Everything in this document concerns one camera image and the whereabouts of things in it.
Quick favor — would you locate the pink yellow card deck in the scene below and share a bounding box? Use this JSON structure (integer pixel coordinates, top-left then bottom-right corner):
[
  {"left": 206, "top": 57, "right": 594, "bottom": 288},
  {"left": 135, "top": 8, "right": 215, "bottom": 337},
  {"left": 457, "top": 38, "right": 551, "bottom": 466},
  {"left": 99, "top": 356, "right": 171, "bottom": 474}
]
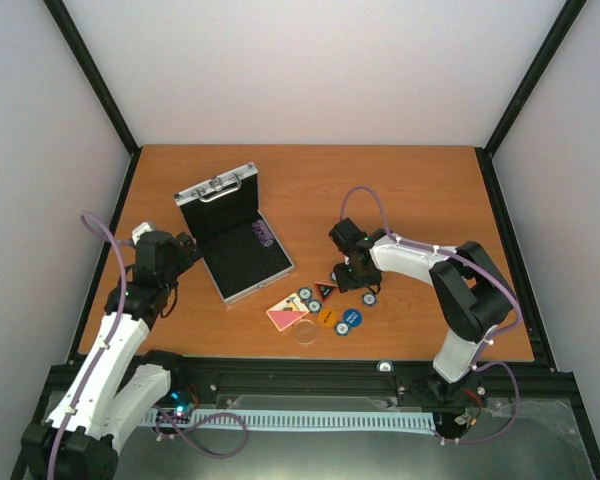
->
[{"left": 266, "top": 293, "right": 309, "bottom": 332}]

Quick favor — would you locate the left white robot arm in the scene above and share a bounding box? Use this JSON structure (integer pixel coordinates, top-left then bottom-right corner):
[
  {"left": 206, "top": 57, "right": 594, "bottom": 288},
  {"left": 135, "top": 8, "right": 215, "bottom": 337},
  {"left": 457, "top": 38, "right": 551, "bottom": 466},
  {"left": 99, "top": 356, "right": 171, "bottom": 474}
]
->
[{"left": 21, "top": 223, "right": 202, "bottom": 479}]

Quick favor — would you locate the black aluminium frame rail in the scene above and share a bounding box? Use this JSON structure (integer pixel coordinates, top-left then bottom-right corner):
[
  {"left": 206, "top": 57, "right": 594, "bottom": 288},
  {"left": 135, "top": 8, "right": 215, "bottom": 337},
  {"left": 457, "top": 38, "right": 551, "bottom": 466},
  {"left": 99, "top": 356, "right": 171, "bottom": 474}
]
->
[{"left": 44, "top": 352, "right": 581, "bottom": 412}]

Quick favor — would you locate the aluminium poker case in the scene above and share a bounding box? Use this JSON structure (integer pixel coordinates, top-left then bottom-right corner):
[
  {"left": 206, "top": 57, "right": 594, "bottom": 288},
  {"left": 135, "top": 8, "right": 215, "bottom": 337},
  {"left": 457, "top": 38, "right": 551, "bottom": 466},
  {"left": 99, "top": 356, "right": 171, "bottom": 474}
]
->
[{"left": 173, "top": 162, "right": 295, "bottom": 305}]

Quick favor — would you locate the purple poker chip stack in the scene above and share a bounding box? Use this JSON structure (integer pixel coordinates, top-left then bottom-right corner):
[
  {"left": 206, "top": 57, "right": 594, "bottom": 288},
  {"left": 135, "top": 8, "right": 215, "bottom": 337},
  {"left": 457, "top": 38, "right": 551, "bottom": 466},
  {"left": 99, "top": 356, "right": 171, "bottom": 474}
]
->
[{"left": 251, "top": 219, "right": 275, "bottom": 248}]

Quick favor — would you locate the light blue cable duct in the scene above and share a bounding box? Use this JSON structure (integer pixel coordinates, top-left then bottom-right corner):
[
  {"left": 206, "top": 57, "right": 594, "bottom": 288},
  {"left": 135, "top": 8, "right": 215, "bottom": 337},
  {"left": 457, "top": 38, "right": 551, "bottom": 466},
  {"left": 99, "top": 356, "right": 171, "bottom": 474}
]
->
[{"left": 139, "top": 408, "right": 436, "bottom": 435}]

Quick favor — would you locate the blue small blind button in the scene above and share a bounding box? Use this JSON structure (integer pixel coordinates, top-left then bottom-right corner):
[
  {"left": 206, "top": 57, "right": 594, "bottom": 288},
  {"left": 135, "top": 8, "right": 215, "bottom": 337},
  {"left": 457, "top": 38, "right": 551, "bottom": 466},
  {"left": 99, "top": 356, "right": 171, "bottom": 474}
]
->
[{"left": 342, "top": 308, "right": 363, "bottom": 328}]

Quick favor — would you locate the orange big blind button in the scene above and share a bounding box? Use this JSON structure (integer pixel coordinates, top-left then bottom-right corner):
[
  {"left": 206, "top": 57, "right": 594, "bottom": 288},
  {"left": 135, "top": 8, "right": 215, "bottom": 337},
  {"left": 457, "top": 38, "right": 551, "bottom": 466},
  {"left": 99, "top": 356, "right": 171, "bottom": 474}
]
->
[{"left": 317, "top": 308, "right": 338, "bottom": 328}]

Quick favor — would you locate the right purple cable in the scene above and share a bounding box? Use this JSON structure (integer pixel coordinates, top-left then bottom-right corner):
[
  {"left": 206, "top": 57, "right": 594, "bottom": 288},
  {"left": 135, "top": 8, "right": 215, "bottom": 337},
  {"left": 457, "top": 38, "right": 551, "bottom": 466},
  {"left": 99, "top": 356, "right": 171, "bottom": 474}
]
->
[{"left": 341, "top": 185, "right": 524, "bottom": 445}]

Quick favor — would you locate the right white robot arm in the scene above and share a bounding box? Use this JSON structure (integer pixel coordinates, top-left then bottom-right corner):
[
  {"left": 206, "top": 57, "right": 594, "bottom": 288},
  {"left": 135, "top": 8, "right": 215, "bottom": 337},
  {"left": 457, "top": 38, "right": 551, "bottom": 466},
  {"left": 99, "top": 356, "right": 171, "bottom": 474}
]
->
[{"left": 329, "top": 218, "right": 521, "bottom": 402}]

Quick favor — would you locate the triangular all in button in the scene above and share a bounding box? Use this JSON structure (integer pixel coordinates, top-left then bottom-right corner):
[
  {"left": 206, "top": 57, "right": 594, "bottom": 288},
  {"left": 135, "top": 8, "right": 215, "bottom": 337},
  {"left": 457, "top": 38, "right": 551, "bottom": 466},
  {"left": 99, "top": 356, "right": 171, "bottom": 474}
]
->
[{"left": 314, "top": 282, "right": 338, "bottom": 303}]

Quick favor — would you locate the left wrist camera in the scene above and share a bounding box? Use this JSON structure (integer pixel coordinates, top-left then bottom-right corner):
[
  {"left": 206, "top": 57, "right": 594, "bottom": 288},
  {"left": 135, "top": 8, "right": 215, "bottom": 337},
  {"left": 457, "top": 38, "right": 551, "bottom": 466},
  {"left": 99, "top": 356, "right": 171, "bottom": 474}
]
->
[{"left": 130, "top": 221, "right": 156, "bottom": 246}]

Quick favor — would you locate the clear round dealer button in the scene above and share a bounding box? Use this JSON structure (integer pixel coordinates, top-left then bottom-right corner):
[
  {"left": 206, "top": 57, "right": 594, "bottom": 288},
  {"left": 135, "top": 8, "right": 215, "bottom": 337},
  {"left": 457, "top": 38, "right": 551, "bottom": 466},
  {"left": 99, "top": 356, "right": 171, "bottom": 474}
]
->
[{"left": 292, "top": 319, "right": 319, "bottom": 346}]

